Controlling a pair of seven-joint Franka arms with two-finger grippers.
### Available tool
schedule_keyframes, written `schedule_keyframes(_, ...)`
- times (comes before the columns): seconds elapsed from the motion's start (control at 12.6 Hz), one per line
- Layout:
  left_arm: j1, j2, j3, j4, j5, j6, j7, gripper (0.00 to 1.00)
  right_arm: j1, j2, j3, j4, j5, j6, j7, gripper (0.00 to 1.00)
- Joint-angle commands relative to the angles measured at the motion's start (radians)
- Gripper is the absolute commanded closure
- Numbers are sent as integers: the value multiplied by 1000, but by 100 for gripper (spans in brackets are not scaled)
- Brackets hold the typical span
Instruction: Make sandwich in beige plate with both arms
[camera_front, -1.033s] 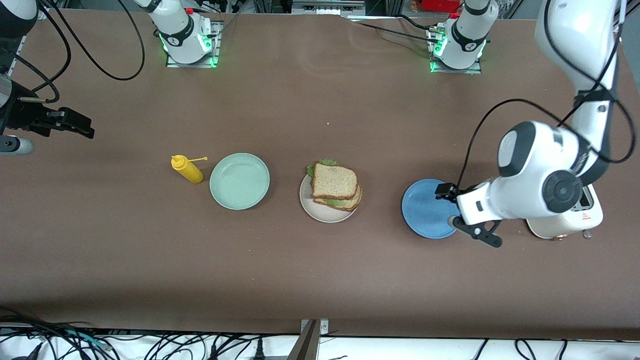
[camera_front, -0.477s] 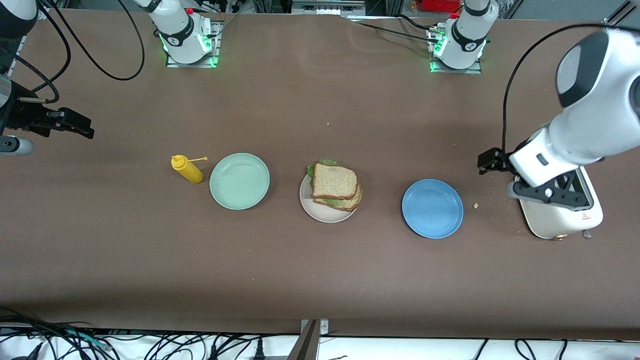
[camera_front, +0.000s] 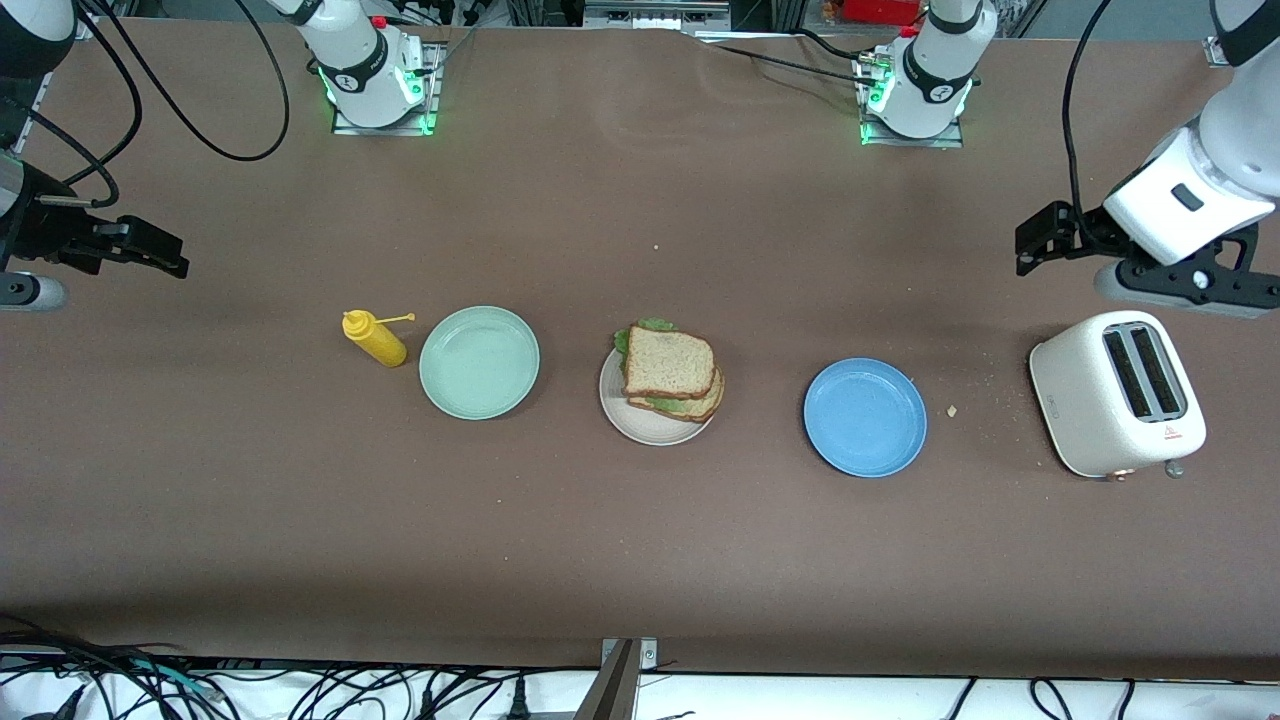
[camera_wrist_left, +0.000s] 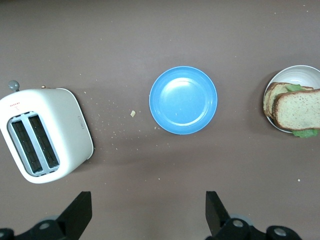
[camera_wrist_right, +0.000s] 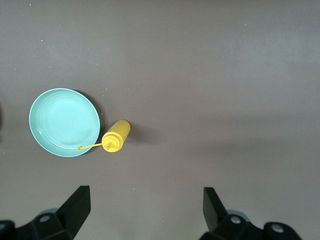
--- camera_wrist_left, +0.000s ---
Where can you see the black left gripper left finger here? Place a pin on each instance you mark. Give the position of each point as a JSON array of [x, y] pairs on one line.
[[78, 212]]

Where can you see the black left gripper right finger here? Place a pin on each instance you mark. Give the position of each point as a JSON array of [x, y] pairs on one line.
[[213, 212]]

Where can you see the green lettuce leaf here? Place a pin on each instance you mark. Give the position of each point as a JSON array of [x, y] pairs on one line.
[[306, 133]]

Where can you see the light crust bread slice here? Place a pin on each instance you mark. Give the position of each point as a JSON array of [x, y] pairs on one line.
[[271, 96]]

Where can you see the dark crust bread slice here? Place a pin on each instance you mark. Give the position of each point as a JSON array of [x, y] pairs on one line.
[[297, 110]]

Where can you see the blue round plate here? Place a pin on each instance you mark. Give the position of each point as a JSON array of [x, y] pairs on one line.
[[183, 100]]

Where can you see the beige round plate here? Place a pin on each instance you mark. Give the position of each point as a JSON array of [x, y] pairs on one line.
[[297, 73]]

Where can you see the white two-slot toaster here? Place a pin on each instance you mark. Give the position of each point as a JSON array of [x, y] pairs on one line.
[[62, 125]]

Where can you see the large bread crumb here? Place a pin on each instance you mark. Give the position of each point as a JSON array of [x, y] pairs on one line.
[[132, 113]]

